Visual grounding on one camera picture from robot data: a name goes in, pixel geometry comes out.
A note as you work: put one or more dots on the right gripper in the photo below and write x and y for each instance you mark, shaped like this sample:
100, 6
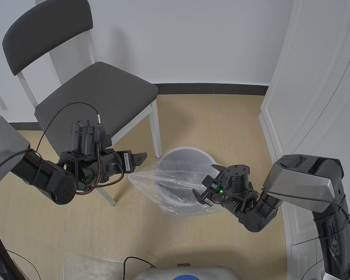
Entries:
225, 198

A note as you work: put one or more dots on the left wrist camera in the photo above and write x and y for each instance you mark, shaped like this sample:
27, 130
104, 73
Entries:
102, 136

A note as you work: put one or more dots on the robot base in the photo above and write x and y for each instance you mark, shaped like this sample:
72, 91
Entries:
186, 274

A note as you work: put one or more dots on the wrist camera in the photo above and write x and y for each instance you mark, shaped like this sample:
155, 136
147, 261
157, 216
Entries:
211, 183
102, 136

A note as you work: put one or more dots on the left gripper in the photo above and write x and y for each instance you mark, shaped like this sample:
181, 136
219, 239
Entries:
116, 163

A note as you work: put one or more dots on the grey and white chair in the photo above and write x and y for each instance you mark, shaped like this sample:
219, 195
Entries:
105, 89

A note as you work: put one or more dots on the white panelled door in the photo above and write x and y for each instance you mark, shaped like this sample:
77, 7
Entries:
315, 68

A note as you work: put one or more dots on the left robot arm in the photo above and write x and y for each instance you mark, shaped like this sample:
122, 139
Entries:
51, 182

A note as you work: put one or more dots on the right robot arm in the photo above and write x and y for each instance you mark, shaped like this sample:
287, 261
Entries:
297, 182

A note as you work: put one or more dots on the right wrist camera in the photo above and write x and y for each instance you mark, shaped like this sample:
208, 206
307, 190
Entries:
211, 183

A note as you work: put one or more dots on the white trash bin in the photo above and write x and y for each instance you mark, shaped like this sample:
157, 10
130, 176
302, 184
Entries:
179, 155

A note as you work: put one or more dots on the clear plastic bag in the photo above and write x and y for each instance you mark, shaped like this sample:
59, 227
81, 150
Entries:
163, 185

